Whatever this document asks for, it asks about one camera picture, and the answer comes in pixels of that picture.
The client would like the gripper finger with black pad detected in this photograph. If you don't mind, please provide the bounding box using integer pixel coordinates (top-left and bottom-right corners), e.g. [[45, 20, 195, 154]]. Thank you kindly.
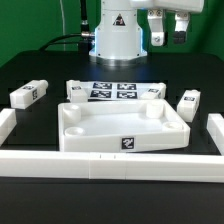
[[173, 11, 190, 44], [147, 9, 165, 46]]

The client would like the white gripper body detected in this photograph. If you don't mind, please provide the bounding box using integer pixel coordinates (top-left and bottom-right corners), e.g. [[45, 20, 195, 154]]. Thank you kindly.
[[130, 0, 204, 13]]

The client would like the white desk tabletop tray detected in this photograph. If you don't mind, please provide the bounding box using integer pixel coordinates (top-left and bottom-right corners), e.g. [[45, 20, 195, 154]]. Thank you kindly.
[[58, 99, 190, 153]]

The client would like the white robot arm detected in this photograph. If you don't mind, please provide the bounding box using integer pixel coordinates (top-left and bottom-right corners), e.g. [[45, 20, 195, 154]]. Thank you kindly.
[[89, 0, 204, 66]]

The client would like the fiducial marker sheet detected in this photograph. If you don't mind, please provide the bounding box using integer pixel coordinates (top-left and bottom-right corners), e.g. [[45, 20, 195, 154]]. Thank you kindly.
[[81, 81, 152, 100]]

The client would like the black cable with connector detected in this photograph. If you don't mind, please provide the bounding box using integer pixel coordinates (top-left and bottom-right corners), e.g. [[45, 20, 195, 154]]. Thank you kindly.
[[38, 0, 98, 52]]

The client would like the white thin cable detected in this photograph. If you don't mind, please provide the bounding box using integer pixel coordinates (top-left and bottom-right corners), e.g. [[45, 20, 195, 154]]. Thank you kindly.
[[59, 0, 67, 52]]

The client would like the white U-shaped fence frame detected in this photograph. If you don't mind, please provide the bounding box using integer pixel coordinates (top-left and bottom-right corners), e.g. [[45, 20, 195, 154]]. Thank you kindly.
[[0, 109, 224, 183]]

